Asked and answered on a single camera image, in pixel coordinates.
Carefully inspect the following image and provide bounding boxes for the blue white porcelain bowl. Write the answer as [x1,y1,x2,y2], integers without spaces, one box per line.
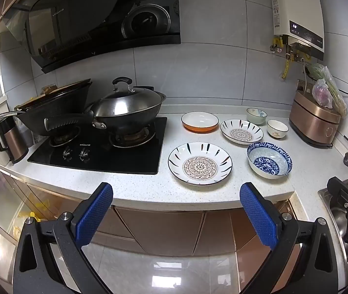
[246,141,293,180]

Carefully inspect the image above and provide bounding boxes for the white bowl gold rim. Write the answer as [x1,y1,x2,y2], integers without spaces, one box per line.
[266,120,289,139]

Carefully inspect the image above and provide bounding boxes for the green bowl blue leaf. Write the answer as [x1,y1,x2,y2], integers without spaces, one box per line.
[246,108,267,125]

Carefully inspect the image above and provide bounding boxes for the patterned plate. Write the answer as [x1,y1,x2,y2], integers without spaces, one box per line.
[167,142,233,186]
[220,120,264,145]

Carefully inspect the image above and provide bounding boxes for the patterned plate front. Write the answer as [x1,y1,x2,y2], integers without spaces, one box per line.
[167,142,233,186]

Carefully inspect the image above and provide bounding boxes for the orange rimmed white dish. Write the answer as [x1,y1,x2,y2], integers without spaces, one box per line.
[181,111,219,134]

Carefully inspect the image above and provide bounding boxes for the rose gold rice cooker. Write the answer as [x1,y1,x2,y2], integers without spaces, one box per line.
[289,90,341,148]

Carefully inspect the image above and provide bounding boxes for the plastic bag of vegetables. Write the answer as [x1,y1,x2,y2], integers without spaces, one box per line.
[307,63,348,118]

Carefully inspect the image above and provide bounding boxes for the brown cabinet doors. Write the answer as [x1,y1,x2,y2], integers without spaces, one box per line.
[0,171,303,294]

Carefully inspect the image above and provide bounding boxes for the copper electric kettle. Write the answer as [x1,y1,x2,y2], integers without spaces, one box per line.
[0,116,29,164]

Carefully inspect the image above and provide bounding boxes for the black gas stove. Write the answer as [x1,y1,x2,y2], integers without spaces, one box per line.
[27,117,167,174]

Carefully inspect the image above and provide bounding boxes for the white gas water heater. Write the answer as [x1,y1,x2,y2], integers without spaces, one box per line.
[272,0,325,61]

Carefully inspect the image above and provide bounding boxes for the black wok left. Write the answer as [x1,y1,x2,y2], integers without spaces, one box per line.
[0,79,92,136]

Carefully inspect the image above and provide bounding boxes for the black wok with lid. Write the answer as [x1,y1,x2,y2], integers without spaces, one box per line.
[44,77,166,134]

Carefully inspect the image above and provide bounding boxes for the black range hood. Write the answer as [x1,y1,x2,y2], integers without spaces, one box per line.
[4,0,181,73]

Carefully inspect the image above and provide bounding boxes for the wall power outlet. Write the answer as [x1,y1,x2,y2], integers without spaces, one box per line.
[296,79,312,94]

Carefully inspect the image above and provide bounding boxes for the yellow gas hose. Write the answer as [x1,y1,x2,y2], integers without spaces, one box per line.
[281,53,291,81]

